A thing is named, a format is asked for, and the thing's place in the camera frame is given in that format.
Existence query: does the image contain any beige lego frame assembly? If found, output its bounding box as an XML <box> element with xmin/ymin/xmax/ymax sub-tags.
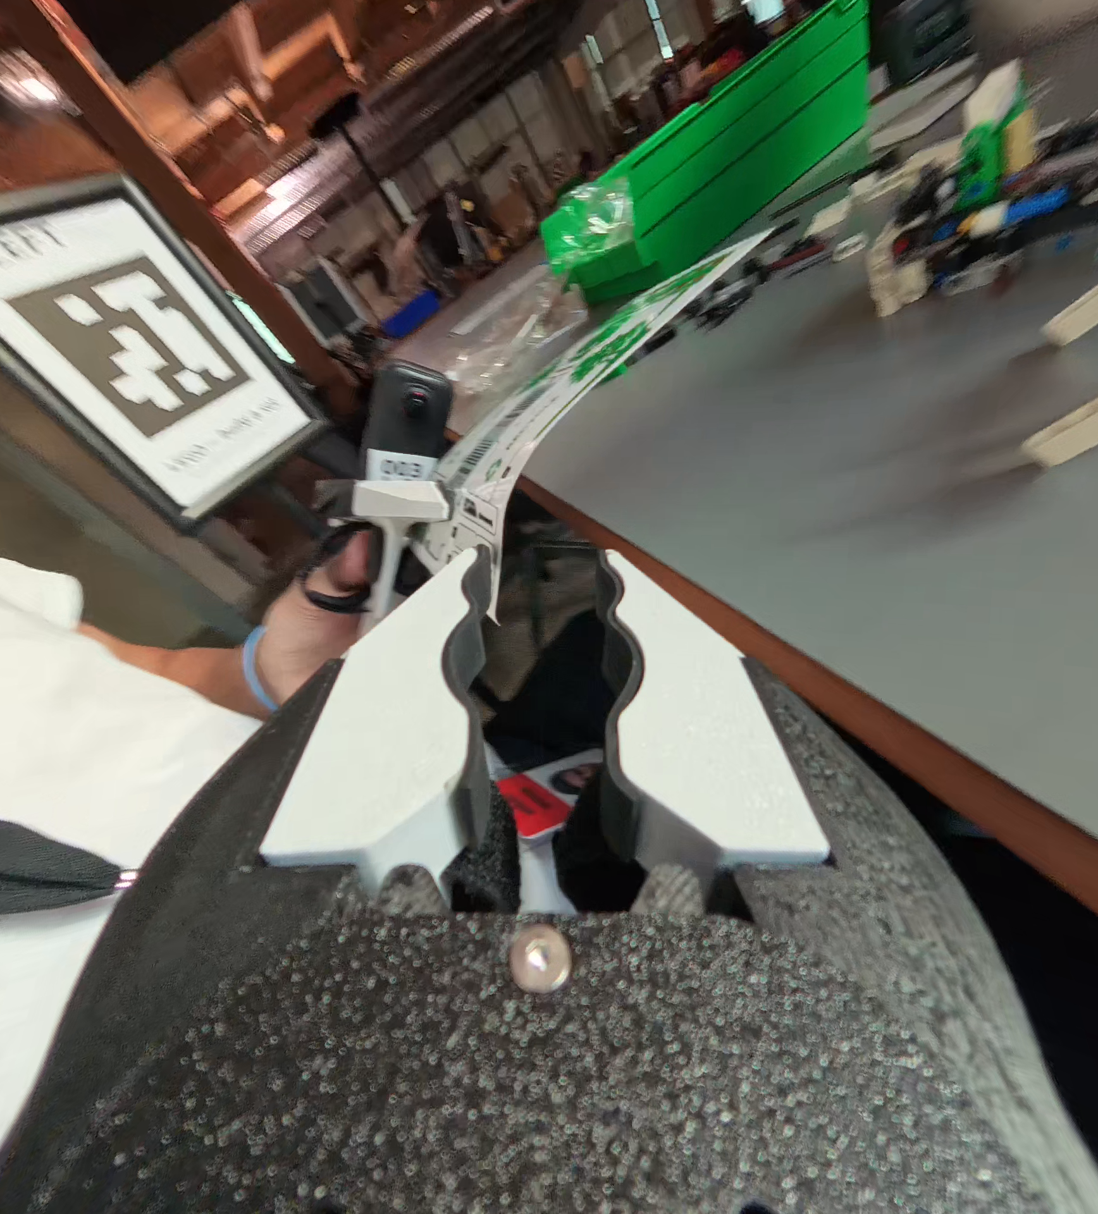
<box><xmin>864</xmin><ymin>59</ymin><xmax>1098</xmax><ymax>318</ymax></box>

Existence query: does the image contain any black webbing strap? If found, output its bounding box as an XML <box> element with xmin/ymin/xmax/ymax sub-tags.
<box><xmin>0</xmin><ymin>813</ymin><xmax>144</xmax><ymax>919</ymax></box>

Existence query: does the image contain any green plastic bin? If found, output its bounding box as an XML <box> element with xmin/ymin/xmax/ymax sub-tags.
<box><xmin>537</xmin><ymin>0</ymin><xmax>871</xmax><ymax>303</ymax></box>

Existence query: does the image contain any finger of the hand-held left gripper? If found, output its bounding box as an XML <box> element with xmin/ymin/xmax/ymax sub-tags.
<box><xmin>315</xmin><ymin>475</ymin><xmax>454</xmax><ymax>526</ymax></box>

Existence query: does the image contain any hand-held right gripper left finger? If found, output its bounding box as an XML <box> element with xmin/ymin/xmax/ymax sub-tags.
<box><xmin>259</xmin><ymin>548</ymin><xmax>497</xmax><ymax>916</ymax></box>

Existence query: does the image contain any green and white sticker sheet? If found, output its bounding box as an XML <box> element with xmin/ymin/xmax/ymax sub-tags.
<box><xmin>412</xmin><ymin>228</ymin><xmax>780</xmax><ymax>627</ymax></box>

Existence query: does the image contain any blue wristband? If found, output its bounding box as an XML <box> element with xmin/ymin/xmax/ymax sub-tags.
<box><xmin>243</xmin><ymin>624</ymin><xmax>281</xmax><ymax>711</ymax></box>

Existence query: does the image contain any person's left hand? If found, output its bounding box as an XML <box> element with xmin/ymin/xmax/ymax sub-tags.
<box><xmin>259</xmin><ymin>526</ymin><xmax>388</xmax><ymax>711</ymax></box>

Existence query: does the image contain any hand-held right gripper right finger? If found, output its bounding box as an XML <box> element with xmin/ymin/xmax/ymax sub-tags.
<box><xmin>597</xmin><ymin>548</ymin><xmax>833</xmax><ymax>898</ymax></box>

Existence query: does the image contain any clear plastic bag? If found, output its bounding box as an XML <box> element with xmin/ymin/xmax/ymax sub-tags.
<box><xmin>545</xmin><ymin>173</ymin><xmax>648</xmax><ymax>287</ymax></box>
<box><xmin>454</xmin><ymin>267</ymin><xmax>591</xmax><ymax>397</ymax></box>

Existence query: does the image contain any blue storage crate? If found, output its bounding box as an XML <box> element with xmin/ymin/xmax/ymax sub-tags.
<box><xmin>381</xmin><ymin>290</ymin><xmax>445</xmax><ymax>341</ymax></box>

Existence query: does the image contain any red and white card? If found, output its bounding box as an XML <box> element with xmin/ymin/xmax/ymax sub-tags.
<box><xmin>485</xmin><ymin>745</ymin><xmax>603</xmax><ymax>848</ymax></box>

